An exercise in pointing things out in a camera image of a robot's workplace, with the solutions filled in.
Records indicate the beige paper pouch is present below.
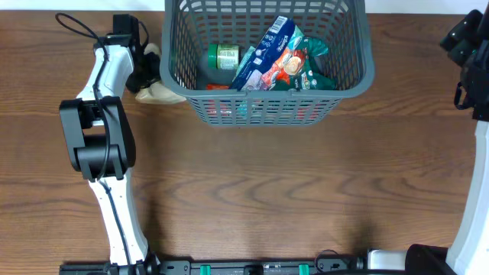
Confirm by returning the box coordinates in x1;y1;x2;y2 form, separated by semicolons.
134;42;188;105

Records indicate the green capped jar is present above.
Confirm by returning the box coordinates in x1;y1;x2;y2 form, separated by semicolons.
207;44;240;70

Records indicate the Kleenex tissue multipack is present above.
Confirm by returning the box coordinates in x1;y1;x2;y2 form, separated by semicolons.
230;16;304;91

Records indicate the mint green packet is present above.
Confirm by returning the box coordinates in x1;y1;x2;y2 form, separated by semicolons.
235;46;255;78

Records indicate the green Nescafe coffee bag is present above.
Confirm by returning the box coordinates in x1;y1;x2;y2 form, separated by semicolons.
268;37;336;91

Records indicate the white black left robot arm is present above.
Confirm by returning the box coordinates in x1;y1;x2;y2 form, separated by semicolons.
59;14;160;274

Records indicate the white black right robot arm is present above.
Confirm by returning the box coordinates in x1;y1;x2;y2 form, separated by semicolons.
346;10;488;274

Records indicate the grey plastic lattice basket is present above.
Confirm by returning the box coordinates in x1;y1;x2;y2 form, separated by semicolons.
160;0;374;127

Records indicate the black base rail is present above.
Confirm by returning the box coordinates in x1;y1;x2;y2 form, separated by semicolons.
59;250;407;275

